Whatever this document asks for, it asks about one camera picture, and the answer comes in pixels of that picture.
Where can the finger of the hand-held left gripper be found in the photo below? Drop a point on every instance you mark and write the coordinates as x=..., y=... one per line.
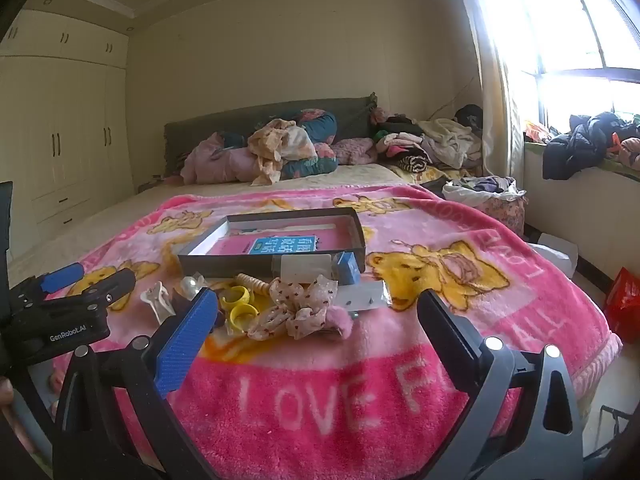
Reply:
x=107, y=290
x=60, y=277

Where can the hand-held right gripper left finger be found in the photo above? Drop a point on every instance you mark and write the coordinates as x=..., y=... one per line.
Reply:
x=184, y=345

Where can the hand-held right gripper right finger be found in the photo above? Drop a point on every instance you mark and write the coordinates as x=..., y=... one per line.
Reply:
x=446, y=331

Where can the floral fabric hair bow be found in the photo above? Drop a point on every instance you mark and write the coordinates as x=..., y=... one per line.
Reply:
x=295, y=307

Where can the blue hair clip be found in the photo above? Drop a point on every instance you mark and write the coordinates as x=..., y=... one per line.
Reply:
x=347, y=266

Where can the grey cardboard box pink inside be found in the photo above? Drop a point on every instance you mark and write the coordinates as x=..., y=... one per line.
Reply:
x=280, y=247

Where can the pink printed blanket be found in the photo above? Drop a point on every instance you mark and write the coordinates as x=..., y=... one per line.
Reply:
x=440, y=305

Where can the white hair claw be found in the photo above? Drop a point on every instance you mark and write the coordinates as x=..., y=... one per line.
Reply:
x=157, y=300

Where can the yellow bangle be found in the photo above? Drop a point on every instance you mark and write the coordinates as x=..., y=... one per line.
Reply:
x=235, y=297
x=242, y=317

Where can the bed with beige sheet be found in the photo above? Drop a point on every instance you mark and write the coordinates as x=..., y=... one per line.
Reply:
x=100, y=220

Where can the clear plastic earring card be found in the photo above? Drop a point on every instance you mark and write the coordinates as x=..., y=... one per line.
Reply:
x=364, y=301

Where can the floral laundry basket with clothes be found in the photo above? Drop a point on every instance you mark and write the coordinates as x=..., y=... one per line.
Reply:
x=492, y=200

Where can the small white box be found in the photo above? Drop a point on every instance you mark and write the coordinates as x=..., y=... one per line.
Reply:
x=302, y=266

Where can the pink pajama garment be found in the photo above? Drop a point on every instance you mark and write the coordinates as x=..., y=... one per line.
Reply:
x=215, y=162

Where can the cream built-in wardrobe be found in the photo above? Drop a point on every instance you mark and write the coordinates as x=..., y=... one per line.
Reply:
x=60, y=110

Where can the red plastic bag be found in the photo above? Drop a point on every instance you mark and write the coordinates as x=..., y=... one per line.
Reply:
x=625, y=305

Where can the pile of mixed clothes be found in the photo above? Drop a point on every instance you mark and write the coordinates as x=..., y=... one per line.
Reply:
x=425, y=142

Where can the pile of pillows and quilts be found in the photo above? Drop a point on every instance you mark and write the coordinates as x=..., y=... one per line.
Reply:
x=225, y=120

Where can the beige patterned cloth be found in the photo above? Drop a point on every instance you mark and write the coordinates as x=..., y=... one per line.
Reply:
x=280, y=150

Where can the dark floral quilt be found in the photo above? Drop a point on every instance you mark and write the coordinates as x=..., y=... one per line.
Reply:
x=310, y=152

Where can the black jacket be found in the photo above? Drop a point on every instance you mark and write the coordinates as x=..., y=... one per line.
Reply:
x=575, y=142

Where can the orange and dark clothes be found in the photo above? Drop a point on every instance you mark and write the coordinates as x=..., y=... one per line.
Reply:
x=627, y=147

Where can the cream curtain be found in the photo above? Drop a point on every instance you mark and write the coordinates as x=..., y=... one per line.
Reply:
x=492, y=60

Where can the window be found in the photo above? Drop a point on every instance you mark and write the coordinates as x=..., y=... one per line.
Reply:
x=575, y=20

